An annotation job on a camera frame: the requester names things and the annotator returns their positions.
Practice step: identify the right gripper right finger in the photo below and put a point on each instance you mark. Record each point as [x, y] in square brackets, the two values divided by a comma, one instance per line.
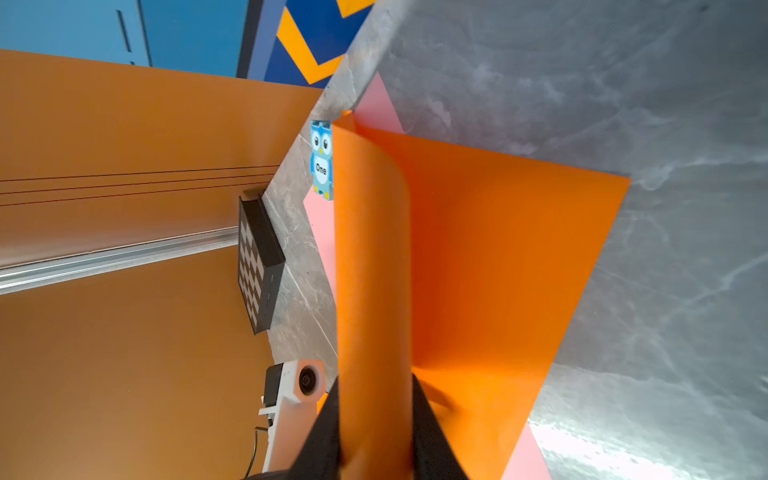
[433, 457]

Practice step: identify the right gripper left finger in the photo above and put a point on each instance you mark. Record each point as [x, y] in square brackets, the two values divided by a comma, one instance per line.
[320, 457]

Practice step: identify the orange paper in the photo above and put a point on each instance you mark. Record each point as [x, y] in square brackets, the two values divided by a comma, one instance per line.
[461, 266]

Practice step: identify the black white chessboard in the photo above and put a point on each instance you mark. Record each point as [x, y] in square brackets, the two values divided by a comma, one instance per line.
[261, 263]

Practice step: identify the small blue toy box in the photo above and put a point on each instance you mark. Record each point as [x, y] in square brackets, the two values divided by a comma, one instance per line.
[321, 166]

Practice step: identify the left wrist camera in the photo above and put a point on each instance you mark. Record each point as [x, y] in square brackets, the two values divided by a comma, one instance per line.
[292, 392]

